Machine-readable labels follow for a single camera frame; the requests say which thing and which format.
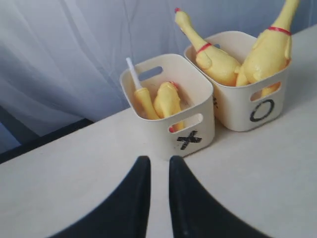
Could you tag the blue-grey backdrop curtain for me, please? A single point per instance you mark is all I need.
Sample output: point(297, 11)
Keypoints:
point(60, 60)

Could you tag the whole yellow rubber chicken back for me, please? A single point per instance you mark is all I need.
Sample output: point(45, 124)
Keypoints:
point(272, 51)

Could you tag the headless yellow rubber chicken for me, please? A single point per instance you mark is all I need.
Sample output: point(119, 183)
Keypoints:
point(167, 101)

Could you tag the whole yellow rubber chicken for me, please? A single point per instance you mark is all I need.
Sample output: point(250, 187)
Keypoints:
point(272, 51)
point(214, 62)

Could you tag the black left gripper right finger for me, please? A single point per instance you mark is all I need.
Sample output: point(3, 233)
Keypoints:
point(195, 213)

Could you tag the whole yellow rubber chicken front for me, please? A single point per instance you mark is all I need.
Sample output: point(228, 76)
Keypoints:
point(214, 62)

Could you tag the cream bin marked X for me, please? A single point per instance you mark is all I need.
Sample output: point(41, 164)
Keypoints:
point(180, 134)

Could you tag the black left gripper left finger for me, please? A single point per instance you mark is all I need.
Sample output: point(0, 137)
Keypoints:
point(124, 214)

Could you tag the severed rubber chicken head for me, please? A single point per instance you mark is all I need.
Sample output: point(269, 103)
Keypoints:
point(141, 93)

